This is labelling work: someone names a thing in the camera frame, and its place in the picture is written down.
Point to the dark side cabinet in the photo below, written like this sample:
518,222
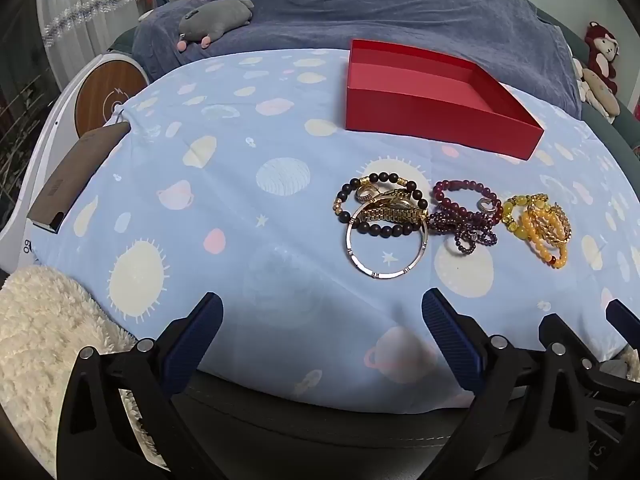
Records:
20,110

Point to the blue blanket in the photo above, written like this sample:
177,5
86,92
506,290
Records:
375,5

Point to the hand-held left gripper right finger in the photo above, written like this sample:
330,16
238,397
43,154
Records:
450,335

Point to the grey leather chair seat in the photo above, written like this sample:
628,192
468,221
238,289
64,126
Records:
310,435

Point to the red cardboard box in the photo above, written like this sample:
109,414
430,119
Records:
430,110

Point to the mushroom plush toy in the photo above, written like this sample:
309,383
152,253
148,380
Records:
597,87

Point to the silver tinsel garland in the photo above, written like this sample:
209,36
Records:
90,7

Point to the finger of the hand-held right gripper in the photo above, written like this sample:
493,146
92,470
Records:
622,317
565,330

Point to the cream fluffy blanket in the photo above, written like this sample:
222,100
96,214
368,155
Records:
45,335

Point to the light blue printed tablecloth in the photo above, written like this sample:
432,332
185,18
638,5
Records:
225,210

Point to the white device with wooden disc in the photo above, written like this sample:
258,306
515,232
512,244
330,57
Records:
107,100

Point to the brown flat box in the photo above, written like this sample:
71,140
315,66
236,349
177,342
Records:
75,170

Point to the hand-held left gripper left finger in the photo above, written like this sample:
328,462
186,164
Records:
195,340

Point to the silver bangle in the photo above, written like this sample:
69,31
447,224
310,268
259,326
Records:
372,272

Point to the dark green sofa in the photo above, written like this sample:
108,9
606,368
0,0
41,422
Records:
625,135

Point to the grey plush toy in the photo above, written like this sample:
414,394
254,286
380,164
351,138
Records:
215,17

